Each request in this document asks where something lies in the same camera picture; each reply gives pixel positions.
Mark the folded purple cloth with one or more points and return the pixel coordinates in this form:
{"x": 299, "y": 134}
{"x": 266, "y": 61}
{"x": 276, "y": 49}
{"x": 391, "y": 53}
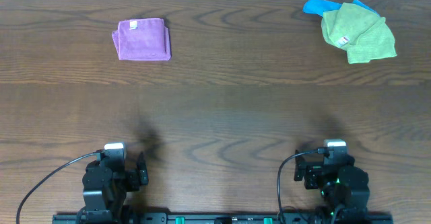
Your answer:
{"x": 142, "y": 40}

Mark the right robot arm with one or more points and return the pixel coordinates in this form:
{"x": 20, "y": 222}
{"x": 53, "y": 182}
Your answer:
{"x": 343, "y": 186}

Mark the green microfiber cloth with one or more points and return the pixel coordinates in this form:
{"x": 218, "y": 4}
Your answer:
{"x": 362, "y": 33}

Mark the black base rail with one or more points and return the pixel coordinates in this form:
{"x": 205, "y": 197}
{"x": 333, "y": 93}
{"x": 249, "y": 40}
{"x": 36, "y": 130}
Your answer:
{"x": 291, "y": 218}

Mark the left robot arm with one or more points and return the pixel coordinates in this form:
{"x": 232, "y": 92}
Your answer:
{"x": 106, "y": 184}

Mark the crumpled blue cloth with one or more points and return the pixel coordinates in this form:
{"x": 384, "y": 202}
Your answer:
{"x": 325, "y": 8}

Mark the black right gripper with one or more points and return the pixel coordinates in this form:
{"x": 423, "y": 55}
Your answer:
{"x": 313, "y": 171}

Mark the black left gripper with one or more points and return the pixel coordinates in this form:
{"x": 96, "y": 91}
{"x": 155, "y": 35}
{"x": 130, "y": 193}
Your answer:
{"x": 142, "y": 173}

